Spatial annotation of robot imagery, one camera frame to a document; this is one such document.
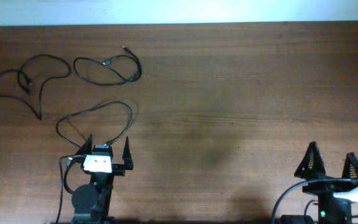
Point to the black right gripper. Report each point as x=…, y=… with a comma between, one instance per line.
x=316, y=170

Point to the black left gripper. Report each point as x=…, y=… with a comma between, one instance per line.
x=119, y=169

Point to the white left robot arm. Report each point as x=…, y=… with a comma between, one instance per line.
x=91, y=201

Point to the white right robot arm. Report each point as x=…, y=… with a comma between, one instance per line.
x=325, y=209

